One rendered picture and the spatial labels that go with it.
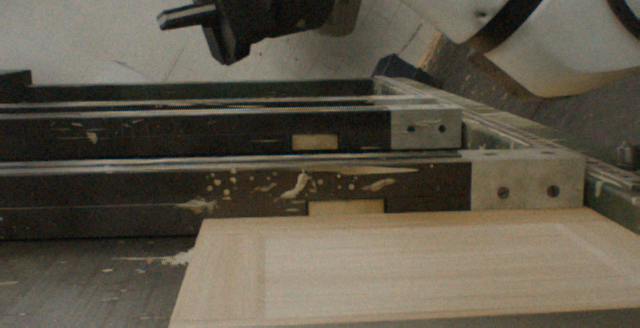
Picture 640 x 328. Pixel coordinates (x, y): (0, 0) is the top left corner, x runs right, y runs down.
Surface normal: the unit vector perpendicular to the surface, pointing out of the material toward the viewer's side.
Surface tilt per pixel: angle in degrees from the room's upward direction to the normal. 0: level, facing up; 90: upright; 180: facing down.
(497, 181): 90
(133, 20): 90
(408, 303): 59
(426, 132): 90
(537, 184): 90
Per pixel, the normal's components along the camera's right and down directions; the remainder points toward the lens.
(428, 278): -0.01, -0.99
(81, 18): 0.11, 0.10
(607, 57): -0.21, 0.47
